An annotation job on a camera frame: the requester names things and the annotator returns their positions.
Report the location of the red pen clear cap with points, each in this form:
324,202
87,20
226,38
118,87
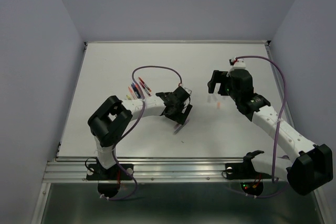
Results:
146,90

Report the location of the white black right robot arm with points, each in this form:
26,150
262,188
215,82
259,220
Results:
306,165

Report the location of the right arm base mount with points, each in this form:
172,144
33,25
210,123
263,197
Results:
246,170

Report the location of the dark purple pen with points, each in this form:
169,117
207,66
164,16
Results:
138,90

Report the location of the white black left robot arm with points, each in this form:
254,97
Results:
112,118

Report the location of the orange brown pen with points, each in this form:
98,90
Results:
142,82

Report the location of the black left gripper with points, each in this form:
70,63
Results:
180,117

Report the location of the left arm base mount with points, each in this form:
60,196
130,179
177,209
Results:
109,180

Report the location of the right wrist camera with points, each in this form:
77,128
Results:
236,63

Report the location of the aluminium rail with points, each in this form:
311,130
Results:
146,170

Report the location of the red orange pen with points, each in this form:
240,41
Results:
131,92

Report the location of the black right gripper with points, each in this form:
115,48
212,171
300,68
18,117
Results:
218,76

